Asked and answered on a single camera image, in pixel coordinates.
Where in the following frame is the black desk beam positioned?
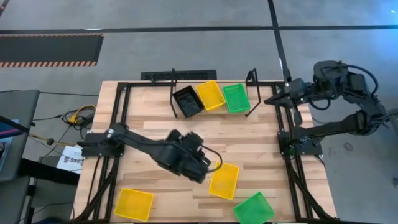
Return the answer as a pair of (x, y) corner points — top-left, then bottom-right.
(18, 157), (80, 187)

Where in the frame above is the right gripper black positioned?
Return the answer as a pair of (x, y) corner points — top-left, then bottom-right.
(263, 74), (313, 127)

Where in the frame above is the black plastic slotted basket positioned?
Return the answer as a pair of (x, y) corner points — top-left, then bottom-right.
(172, 85), (206, 119)

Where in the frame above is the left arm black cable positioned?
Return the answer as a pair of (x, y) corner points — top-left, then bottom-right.
(200, 144), (223, 173)

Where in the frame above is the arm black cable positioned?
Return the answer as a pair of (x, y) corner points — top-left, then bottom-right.
(307, 63), (379, 111)
(200, 144), (223, 173)

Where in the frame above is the gray desk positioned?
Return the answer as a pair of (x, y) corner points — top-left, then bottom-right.
(0, 89), (40, 182)

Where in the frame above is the thin yellow cable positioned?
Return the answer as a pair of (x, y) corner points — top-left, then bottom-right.
(28, 132), (78, 147)

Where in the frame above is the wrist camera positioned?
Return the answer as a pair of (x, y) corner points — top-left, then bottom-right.
(290, 77), (312, 94)
(182, 131), (205, 153)

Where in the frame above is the gray cabinet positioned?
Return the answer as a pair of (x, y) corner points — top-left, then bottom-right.
(0, 175), (32, 224)

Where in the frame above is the yellow coiled cable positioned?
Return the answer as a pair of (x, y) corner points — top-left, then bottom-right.
(68, 104), (97, 124)

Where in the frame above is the yellow plastic slotted basket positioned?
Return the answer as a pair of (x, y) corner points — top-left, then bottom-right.
(195, 80), (227, 112)
(208, 161), (241, 201)
(113, 187), (155, 222)

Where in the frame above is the green plastic slotted basket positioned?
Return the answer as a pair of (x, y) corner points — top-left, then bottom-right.
(233, 190), (275, 224)
(222, 83), (251, 114)

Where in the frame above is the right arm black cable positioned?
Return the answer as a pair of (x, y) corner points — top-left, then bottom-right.
(307, 63), (379, 111)

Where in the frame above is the black perforated metal bar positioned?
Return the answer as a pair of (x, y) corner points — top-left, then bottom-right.
(140, 69), (218, 82)

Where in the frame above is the gray metal cart leg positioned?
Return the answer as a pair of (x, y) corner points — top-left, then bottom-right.
(384, 107), (398, 125)

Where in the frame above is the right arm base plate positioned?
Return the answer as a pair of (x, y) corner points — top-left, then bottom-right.
(277, 129), (324, 157)

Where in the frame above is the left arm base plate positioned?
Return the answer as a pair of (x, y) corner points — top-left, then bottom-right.
(77, 132), (127, 157)

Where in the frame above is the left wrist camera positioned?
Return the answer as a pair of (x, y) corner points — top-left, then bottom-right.
(182, 131), (205, 153)

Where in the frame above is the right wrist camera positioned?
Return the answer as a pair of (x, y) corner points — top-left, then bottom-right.
(290, 77), (312, 94)

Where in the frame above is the white printed paper sheet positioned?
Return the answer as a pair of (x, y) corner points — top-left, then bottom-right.
(55, 144), (84, 175)

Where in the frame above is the hazard striped black floor mat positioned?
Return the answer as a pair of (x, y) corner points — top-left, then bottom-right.
(0, 33), (105, 68)

